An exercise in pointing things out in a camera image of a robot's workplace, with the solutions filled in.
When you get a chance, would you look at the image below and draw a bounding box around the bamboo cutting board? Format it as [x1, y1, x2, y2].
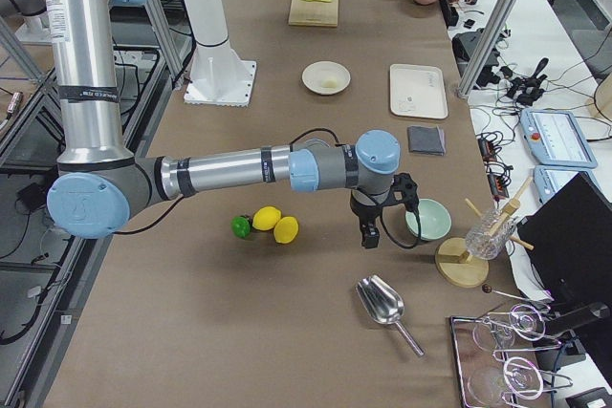
[288, 0, 339, 28]

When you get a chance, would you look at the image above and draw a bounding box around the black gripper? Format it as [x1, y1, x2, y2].
[349, 189, 389, 248]

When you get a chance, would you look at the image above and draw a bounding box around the yellow lemon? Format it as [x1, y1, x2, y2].
[252, 205, 282, 231]
[273, 216, 299, 245]

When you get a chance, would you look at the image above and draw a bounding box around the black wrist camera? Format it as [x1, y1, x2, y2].
[388, 172, 419, 212]

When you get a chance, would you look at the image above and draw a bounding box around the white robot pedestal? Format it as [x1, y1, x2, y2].
[184, 0, 256, 107]

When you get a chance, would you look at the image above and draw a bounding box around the clear glass on tree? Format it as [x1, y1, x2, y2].
[465, 208, 515, 260]

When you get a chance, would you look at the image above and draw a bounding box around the cream round plate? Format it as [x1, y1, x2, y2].
[301, 61, 351, 96]

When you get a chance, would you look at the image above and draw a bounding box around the steel scoop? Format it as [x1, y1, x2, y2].
[356, 274, 425, 357]

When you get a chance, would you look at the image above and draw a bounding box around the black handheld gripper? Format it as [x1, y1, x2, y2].
[505, 57, 549, 107]

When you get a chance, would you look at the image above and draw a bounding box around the aluminium frame post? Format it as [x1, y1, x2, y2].
[457, 0, 516, 100]

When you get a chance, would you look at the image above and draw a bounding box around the black monitor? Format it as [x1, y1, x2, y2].
[518, 173, 611, 307]

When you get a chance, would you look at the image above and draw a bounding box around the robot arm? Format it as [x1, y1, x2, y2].
[46, 0, 416, 248]

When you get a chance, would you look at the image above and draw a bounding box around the wire glass holder rack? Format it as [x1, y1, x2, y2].
[449, 303, 573, 407]

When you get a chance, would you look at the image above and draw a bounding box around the green ceramic bowl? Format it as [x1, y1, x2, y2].
[405, 199, 451, 242]

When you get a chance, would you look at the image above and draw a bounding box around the cream rabbit tray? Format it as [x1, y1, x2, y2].
[389, 64, 448, 119]

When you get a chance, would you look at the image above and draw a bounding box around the wooden mug tree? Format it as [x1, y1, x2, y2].
[435, 177, 535, 288]

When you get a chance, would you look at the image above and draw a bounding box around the green lime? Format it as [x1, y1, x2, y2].
[230, 216, 251, 239]

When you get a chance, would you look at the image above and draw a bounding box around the blue teach pendant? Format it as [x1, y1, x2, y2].
[519, 108, 598, 169]
[533, 165, 598, 204]

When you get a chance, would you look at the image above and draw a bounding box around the grey folded cloth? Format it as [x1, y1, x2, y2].
[407, 125, 446, 156]

